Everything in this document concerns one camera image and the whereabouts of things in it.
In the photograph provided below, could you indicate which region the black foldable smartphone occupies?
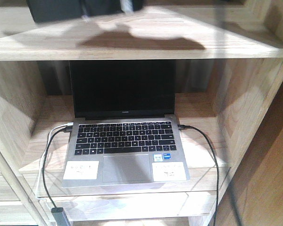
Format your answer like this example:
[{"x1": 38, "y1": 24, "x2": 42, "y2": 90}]
[{"x1": 27, "y1": 0, "x2": 145, "y2": 23}]

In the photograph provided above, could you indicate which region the light wooden desk shelf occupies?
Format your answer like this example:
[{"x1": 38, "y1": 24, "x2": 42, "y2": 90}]
[{"x1": 0, "y1": 0, "x2": 283, "y2": 226}]

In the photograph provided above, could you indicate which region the grey open laptop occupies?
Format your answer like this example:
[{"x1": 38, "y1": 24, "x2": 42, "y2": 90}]
[{"x1": 62, "y1": 59, "x2": 190, "y2": 188}]

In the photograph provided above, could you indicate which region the white paper label right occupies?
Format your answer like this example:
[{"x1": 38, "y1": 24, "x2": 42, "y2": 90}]
[{"x1": 152, "y1": 162, "x2": 187, "y2": 182}]

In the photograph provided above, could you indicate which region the white paper label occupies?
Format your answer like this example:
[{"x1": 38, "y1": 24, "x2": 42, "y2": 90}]
[
  {"x1": 152, "y1": 162, "x2": 187, "y2": 182},
  {"x1": 63, "y1": 161, "x2": 99, "y2": 180}
]

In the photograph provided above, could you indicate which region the white paper label left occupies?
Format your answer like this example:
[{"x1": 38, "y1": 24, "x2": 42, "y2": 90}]
[{"x1": 63, "y1": 161, "x2": 99, "y2": 180}]

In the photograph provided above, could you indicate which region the grey usb hub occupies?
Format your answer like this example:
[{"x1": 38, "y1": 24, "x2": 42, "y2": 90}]
[{"x1": 51, "y1": 207, "x2": 71, "y2": 226}]

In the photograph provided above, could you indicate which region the black laptop cable right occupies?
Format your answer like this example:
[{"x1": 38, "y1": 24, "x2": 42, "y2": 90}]
[{"x1": 178, "y1": 124, "x2": 220, "y2": 226}]

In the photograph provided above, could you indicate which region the black laptop cable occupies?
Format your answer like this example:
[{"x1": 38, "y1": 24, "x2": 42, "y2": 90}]
[
  {"x1": 42, "y1": 126, "x2": 73, "y2": 209},
  {"x1": 178, "y1": 124, "x2": 220, "y2": 226}
]

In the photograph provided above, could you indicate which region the white laptop cable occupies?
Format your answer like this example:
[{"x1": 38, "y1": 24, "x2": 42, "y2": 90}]
[{"x1": 34, "y1": 121, "x2": 74, "y2": 201}]

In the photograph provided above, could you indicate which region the black laptop cable left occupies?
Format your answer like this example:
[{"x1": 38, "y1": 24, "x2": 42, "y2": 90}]
[{"x1": 42, "y1": 126, "x2": 73, "y2": 209}]

